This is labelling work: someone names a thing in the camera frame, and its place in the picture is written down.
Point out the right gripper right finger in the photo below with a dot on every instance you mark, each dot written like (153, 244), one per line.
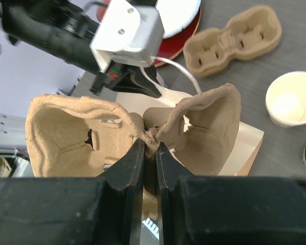
(168, 171)

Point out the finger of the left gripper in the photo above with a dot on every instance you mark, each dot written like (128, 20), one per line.
(133, 80)

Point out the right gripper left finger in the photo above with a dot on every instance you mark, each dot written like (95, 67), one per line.
(120, 207)

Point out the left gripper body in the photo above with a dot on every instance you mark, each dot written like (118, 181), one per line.
(59, 28)

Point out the dark red round tray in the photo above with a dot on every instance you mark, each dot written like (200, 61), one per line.
(170, 47)

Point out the single brown cardboard cup carrier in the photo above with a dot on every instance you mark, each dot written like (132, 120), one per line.
(75, 137)

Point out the brown paper takeout bag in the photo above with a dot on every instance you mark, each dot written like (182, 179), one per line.
(203, 131)

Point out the white paper plate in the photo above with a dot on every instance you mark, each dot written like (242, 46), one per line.
(176, 15)

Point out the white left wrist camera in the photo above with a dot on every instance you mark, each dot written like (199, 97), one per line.
(127, 34)

